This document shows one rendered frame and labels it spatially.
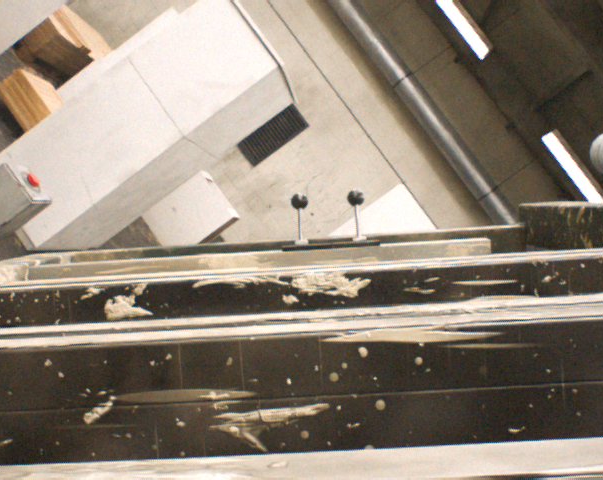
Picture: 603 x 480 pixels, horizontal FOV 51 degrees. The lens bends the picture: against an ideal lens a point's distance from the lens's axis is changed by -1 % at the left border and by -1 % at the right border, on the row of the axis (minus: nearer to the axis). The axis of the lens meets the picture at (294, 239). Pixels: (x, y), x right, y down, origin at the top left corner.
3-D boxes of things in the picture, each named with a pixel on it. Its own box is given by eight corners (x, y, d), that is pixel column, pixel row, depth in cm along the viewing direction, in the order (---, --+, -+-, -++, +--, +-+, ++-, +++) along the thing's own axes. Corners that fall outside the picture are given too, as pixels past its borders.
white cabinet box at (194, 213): (153, 214, 664) (208, 173, 660) (185, 260, 661) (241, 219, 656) (138, 212, 619) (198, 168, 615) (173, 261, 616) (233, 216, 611)
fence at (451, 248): (39, 283, 138) (38, 265, 137) (484, 257, 134) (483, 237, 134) (29, 286, 133) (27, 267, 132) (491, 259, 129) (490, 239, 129)
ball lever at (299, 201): (293, 254, 134) (291, 198, 140) (311, 253, 134) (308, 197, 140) (292, 246, 130) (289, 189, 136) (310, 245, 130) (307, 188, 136)
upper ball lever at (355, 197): (350, 250, 133) (346, 195, 139) (369, 249, 133) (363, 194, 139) (351, 242, 130) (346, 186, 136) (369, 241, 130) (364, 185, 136)
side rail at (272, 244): (84, 294, 163) (80, 251, 162) (520, 268, 158) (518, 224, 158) (75, 297, 157) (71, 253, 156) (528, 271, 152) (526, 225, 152)
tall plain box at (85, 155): (45, 185, 444) (247, 32, 432) (93, 255, 440) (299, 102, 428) (-32, 170, 354) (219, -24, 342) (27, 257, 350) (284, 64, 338)
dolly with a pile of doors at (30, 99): (22, 107, 510) (52, 83, 508) (58, 158, 506) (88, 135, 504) (-23, 88, 448) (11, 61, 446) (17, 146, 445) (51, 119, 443)
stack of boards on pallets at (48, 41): (74, 54, 842) (101, 34, 839) (117, 116, 835) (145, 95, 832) (-39, -23, 597) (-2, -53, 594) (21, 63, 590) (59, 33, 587)
